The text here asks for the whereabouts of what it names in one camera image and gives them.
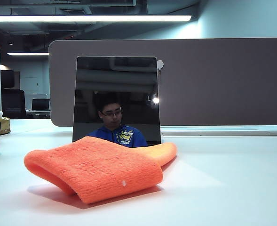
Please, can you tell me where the dark background monitor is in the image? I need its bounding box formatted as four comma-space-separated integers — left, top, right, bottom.
32, 98, 51, 111

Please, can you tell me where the long ceiling light strip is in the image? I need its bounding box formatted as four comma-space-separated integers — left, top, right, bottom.
0, 15, 192, 23

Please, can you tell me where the short ceiling light strip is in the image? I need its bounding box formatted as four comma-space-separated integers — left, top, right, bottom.
7, 52, 50, 57

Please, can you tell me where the yellow-brown tissue pack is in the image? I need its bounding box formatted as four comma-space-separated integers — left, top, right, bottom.
0, 117, 11, 136

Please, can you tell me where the wide grey-brown desk partition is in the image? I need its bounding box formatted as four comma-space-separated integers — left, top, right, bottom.
48, 37, 277, 128

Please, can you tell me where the orange microfibre cloth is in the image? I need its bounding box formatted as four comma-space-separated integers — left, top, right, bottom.
24, 136, 178, 204

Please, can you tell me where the rectangular standing mirror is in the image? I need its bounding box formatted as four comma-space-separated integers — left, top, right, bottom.
72, 56, 162, 148

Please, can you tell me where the black office chair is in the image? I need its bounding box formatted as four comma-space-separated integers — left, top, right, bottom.
0, 70, 27, 119

